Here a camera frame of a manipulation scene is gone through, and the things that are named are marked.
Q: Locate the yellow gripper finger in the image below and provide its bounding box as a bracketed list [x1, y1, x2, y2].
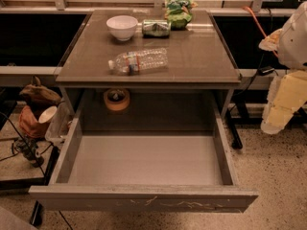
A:
[261, 70, 307, 134]
[259, 29, 282, 52]

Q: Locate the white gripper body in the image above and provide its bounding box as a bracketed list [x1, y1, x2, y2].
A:
[277, 2, 307, 70]

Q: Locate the clear plastic water bottle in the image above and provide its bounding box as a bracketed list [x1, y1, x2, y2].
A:
[108, 48, 168, 75]

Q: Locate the grey cabinet with top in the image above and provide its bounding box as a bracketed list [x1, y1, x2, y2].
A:
[57, 11, 240, 133]

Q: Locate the open grey top drawer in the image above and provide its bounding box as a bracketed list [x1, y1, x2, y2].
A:
[30, 110, 258, 213]

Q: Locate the black power adapter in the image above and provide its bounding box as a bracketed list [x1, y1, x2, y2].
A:
[257, 66, 274, 76]

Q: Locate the green chip bag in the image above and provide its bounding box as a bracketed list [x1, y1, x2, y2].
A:
[164, 0, 198, 30]

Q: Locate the green soda can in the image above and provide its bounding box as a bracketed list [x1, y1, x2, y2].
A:
[142, 19, 171, 37]

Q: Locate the white ceramic bowl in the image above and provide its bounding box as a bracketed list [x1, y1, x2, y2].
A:
[106, 15, 138, 41]

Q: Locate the roll of tan tape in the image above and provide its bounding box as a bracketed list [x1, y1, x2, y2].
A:
[104, 88, 130, 111]

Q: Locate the clear plastic container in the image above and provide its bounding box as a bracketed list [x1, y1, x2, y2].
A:
[45, 103, 71, 146]

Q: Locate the white cup on floor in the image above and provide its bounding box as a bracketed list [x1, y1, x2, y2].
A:
[38, 106, 58, 124]

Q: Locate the orange cable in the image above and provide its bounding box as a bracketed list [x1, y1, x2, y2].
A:
[242, 5, 280, 59]

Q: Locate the black cable bundle on floor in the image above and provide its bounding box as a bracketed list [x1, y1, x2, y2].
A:
[0, 112, 54, 169]

